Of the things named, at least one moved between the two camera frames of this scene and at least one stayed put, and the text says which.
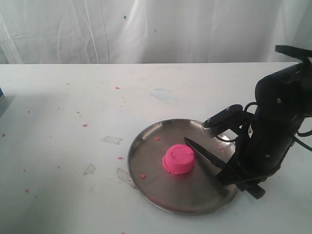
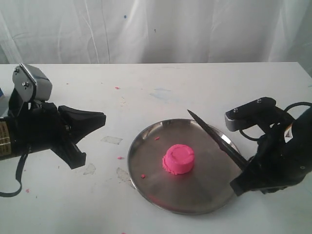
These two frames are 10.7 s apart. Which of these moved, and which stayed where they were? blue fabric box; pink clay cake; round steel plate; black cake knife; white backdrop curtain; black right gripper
Moved: black cake knife; black right gripper
Stayed: round steel plate; white backdrop curtain; pink clay cake; blue fabric box
